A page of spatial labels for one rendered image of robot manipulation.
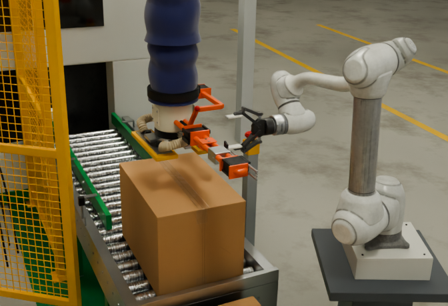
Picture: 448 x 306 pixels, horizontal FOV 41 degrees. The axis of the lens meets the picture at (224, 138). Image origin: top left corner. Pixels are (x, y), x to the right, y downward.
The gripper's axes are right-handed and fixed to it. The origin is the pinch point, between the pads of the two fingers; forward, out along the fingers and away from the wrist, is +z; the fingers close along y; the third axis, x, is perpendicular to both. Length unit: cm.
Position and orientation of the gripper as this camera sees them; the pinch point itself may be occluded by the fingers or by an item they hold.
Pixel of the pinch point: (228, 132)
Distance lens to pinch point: 251.2
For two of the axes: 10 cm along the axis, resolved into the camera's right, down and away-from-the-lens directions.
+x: -4.3, -3.2, 8.4
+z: -9.0, 1.5, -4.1
